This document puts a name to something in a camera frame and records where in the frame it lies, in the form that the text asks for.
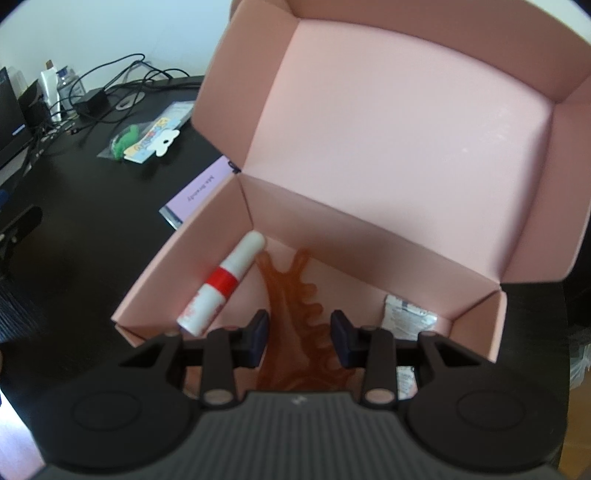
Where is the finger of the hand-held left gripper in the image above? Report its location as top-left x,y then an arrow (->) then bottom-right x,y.
0,205 -> 43,278

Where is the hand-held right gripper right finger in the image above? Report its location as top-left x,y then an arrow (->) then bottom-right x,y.
330,309 -> 490,407

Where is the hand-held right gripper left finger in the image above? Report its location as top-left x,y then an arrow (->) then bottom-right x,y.
119,309 -> 271,408

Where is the red comb-shaped scraper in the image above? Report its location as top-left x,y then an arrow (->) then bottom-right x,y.
252,247 -> 365,393

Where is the white tube with red band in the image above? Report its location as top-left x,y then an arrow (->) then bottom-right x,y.
176,230 -> 266,335

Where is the green toy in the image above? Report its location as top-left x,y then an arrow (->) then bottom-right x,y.
97,124 -> 144,162
124,117 -> 180,164

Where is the pink hand cream tube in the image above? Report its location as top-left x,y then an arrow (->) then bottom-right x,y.
159,156 -> 243,230

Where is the pink cardboard box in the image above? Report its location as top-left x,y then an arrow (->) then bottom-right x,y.
111,0 -> 591,402

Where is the black desktop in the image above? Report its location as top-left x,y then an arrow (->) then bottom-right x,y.
0,74 -> 573,480

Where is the white sachet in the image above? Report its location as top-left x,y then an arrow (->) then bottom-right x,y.
382,294 -> 438,342
396,366 -> 419,401

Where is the black laptop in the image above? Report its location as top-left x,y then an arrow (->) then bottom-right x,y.
0,66 -> 35,185

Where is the small black device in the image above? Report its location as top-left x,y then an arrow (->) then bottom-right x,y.
17,79 -> 52,130

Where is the white tube with gold cap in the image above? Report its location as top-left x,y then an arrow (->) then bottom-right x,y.
38,60 -> 63,123

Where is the clear bottle with white label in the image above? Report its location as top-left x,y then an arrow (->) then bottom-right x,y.
55,67 -> 86,112

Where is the clear plastic bag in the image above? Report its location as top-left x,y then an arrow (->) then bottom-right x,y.
571,323 -> 591,393

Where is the tangle of thin cables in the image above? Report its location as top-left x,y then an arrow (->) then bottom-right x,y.
23,99 -> 93,153

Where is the grey desk cable grommet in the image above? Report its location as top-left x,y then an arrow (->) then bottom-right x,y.
115,92 -> 147,112

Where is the looped black charger cable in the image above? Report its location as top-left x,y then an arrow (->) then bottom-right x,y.
67,53 -> 206,107

